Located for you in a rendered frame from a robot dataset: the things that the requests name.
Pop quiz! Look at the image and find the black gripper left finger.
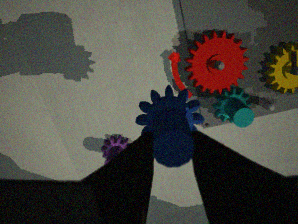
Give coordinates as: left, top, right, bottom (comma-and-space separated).
0, 132, 154, 224

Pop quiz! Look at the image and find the red gear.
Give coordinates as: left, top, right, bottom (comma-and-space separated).
185, 30, 249, 95

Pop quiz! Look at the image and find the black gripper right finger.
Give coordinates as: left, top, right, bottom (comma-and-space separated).
191, 131, 298, 224

